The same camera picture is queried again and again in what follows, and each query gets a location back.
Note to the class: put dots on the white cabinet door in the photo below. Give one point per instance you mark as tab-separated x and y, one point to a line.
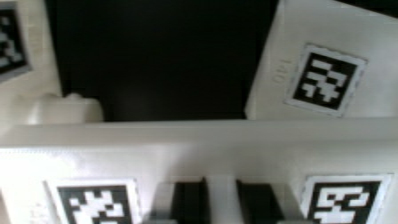
327	71
288	165

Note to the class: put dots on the white marker sheet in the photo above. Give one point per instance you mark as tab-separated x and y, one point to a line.
28	73

